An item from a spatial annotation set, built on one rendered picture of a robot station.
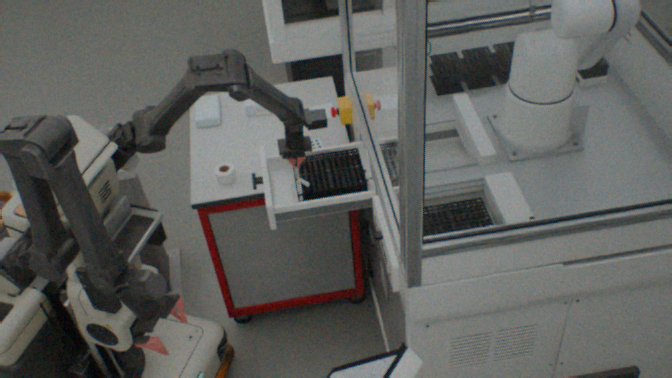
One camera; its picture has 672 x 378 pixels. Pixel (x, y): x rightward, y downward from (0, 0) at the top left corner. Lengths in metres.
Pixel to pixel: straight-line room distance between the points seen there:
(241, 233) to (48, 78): 2.50
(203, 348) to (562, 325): 1.24
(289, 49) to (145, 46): 2.07
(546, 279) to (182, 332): 1.36
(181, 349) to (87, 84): 2.36
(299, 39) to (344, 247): 0.85
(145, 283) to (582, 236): 1.08
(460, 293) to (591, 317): 0.47
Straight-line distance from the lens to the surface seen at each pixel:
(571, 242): 1.92
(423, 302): 1.93
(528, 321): 2.16
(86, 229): 1.56
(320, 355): 2.90
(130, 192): 2.79
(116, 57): 4.82
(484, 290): 1.96
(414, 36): 1.38
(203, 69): 1.68
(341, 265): 2.78
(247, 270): 2.74
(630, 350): 2.48
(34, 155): 1.41
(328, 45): 2.94
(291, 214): 2.20
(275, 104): 1.88
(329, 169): 2.27
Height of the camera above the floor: 2.41
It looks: 44 degrees down
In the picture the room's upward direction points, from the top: 6 degrees counter-clockwise
